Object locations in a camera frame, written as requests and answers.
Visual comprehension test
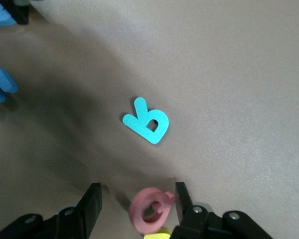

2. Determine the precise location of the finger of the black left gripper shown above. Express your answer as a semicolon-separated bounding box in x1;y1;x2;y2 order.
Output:
3;0;30;25

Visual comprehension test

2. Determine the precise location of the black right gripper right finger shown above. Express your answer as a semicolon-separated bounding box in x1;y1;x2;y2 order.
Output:
171;181;274;239

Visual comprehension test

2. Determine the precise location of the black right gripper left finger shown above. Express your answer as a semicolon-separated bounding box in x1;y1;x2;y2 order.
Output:
0;182;103;239

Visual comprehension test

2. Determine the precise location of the blue foam lowercase a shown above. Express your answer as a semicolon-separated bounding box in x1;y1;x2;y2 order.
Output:
0;0;17;27

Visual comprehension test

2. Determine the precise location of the pink foam letter Q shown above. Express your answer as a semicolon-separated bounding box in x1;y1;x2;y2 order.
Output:
129;187;176;232

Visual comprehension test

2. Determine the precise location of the blue foam lowercase m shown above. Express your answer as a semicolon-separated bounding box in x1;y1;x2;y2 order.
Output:
0;66;18;113

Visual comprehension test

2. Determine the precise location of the yellow foam lowercase letter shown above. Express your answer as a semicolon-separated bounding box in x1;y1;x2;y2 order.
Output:
143;227;172;239

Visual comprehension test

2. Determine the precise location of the brown table cover sheet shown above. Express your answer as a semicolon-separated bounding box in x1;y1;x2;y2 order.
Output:
0;0;299;239

